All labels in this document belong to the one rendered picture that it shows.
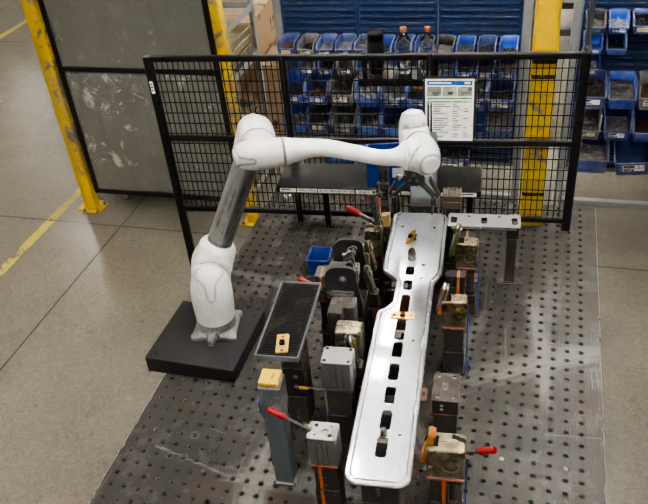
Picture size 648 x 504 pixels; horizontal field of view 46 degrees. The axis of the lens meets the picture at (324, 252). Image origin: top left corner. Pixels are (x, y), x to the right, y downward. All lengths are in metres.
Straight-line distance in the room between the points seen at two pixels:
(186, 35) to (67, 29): 0.79
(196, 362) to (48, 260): 2.42
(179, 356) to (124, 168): 2.51
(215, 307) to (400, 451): 1.03
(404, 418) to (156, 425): 0.97
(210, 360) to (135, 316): 1.61
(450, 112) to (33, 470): 2.49
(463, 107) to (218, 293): 1.30
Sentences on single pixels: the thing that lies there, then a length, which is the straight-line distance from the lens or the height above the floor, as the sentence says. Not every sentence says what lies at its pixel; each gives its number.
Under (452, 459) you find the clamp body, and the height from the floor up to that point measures 1.03.
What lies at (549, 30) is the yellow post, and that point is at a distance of 3.26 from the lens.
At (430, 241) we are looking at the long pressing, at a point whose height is 1.00.
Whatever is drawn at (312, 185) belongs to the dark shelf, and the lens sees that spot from 3.37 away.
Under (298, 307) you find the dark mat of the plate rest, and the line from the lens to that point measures 2.48.
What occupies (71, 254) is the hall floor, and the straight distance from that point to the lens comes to 5.20.
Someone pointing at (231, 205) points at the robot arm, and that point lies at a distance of 2.95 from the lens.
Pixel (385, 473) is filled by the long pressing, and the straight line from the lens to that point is 2.20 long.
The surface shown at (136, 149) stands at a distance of 5.16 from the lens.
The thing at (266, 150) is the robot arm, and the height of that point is 1.50.
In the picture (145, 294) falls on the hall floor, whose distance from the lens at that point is 4.65.
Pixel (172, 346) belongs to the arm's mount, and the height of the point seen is 0.77.
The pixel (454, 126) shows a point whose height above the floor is 1.22.
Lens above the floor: 2.73
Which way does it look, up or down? 35 degrees down
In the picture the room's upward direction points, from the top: 6 degrees counter-clockwise
